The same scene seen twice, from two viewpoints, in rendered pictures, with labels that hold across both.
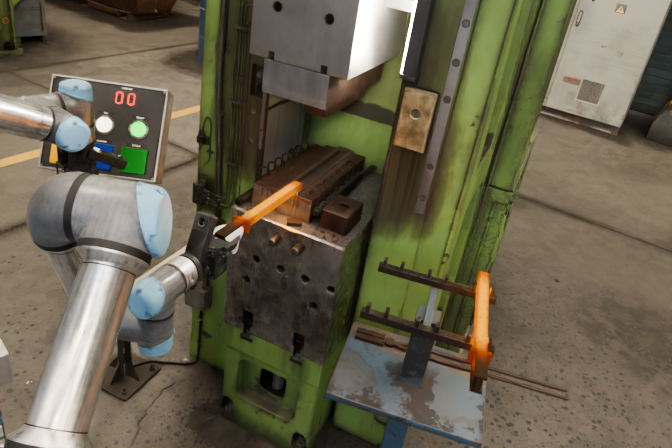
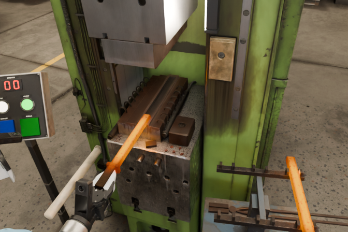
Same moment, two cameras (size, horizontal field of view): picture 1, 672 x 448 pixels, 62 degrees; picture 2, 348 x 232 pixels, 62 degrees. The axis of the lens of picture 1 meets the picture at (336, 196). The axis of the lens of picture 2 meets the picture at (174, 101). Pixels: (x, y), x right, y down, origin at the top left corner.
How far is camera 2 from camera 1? 0.53 m
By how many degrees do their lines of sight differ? 8
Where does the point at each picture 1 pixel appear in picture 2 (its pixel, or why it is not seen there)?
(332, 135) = (162, 66)
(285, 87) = (121, 57)
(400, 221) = (222, 125)
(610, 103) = not seen: outside the picture
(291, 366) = (170, 223)
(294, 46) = (120, 26)
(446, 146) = (247, 73)
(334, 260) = (184, 165)
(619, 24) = not seen: outside the picture
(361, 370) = not seen: outside the picture
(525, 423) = (313, 206)
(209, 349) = (117, 206)
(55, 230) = not seen: outside the picture
